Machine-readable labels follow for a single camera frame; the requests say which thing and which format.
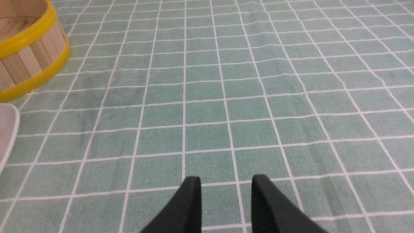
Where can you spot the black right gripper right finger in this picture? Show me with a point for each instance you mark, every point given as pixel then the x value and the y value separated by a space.
pixel 273 212

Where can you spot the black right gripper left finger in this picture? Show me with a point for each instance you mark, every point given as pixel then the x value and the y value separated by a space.
pixel 183 213

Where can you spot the white square plate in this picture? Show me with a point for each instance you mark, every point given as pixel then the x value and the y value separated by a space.
pixel 9 126

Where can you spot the green checkered tablecloth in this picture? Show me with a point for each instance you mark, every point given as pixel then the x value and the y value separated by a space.
pixel 316 94

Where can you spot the yellow bamboo steamer basket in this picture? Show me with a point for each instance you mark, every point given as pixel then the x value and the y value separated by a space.
pixel 34 46

